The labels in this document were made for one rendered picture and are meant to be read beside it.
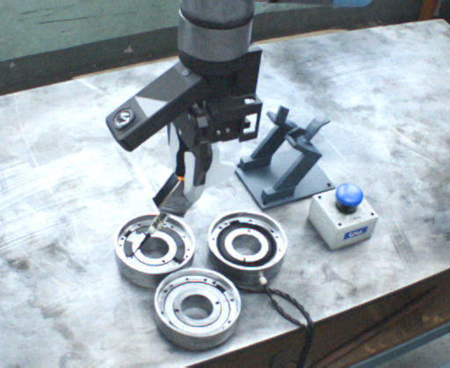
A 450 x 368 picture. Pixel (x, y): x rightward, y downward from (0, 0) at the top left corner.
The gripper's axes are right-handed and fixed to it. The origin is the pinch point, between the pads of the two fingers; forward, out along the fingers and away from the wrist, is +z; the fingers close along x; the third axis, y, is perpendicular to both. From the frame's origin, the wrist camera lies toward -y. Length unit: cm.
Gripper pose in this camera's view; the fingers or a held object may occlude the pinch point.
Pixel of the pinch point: (182, 187)
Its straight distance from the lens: 86.6
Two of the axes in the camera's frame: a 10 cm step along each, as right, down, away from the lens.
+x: -4.4, -6.5, 6.2
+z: -1.0, 7.2, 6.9
